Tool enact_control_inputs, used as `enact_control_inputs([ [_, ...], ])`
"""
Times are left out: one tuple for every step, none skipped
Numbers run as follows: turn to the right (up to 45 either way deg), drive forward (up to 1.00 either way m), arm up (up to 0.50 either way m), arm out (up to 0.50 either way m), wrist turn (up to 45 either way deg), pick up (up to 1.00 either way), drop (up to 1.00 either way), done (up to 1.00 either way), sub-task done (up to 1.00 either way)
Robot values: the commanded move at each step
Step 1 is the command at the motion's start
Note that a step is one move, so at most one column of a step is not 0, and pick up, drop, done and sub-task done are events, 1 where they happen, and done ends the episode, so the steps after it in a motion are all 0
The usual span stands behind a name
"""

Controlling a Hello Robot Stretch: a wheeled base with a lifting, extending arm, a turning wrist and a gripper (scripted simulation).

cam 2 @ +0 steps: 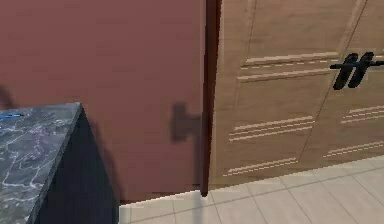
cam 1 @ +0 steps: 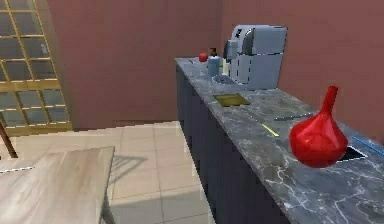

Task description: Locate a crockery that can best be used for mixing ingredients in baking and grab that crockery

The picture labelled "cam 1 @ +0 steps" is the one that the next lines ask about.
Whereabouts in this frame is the pale wooden table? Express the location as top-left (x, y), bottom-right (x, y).
top-left (0, 145), bottom-right (117, 224)

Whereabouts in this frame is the yellow framed glass door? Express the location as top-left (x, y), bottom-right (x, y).
top-left (0, 0), bottom-right (74, 138)

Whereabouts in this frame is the dark marble kitchen counter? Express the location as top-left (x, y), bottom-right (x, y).
top-left (173, 56), bottom-right (384, 224)

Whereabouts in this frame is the blue soap dispenser bottle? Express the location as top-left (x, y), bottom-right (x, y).
top-left (207, 47), bottom-right (221, 78)

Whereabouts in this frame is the yellow square sink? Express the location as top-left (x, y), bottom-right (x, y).
top-left (212, 93), bottom-right (252, 108)

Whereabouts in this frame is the red vase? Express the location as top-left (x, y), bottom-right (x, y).
top-left (288, 85), bottom-right (349, 169)

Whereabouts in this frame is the grey coffee machine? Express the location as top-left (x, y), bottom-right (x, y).
top-left (223, 24), bottom-right (288, 91)

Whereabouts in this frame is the grey knife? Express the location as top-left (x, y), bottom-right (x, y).
top-left (274, 112), bottom-right (315, 122)

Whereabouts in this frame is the black square plate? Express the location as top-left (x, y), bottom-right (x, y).
top-left (337, 145), bottom-right (368, 164)

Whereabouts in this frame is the grey bowl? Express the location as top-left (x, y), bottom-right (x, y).
top-left (211, 74), bottom-right (238, 86)

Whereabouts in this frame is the yellow pencil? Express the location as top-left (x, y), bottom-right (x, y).
top-left (261, 123), bottom-right (280, 138)

